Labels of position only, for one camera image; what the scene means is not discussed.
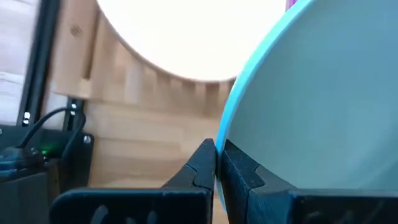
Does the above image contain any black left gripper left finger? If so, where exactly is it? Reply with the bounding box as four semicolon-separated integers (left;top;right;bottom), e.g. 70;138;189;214
49;138;218;224

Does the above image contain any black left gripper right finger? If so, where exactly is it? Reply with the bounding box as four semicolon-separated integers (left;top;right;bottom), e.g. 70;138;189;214
218;139;398;224

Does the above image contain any teal plate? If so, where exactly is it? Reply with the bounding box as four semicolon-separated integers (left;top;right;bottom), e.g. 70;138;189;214
215;0;398;212

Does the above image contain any beige plate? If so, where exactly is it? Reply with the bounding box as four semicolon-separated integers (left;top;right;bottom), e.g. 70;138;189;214
96;0;289;82

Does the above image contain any wooden slatted shelf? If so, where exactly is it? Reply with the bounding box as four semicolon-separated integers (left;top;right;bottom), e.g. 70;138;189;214
49;0;237;118

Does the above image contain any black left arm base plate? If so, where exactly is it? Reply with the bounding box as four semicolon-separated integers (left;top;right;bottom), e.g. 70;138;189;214
60;132;95;189

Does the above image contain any black arm base cable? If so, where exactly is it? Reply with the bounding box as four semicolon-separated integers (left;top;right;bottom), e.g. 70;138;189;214
17;107;87;153

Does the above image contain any black aluminium table frame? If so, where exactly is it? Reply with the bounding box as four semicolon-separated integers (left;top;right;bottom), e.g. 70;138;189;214
17;0;85;131

